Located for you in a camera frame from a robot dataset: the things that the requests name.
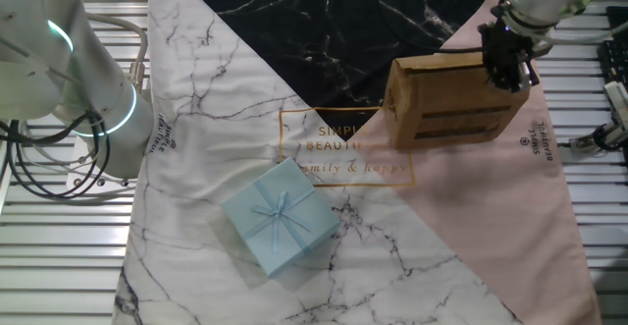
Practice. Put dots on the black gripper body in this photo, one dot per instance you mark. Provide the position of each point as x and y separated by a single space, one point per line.
505 50

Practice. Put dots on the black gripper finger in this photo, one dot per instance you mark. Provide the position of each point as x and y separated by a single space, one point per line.
524 77
495 75

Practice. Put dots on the brown cardboard box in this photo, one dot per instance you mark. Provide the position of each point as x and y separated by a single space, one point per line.
441 104

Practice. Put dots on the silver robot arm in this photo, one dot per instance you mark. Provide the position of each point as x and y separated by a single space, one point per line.
49 84

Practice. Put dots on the light blue gift box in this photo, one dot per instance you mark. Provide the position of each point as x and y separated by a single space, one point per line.
279 217

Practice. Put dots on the black keyboard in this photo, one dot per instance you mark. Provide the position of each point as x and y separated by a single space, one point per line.
615 60

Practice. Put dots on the marble pattern tablecloth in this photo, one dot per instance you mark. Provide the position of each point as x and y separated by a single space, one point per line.
221 119

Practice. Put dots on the small silver camera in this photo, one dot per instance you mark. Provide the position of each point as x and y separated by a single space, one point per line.
619 100

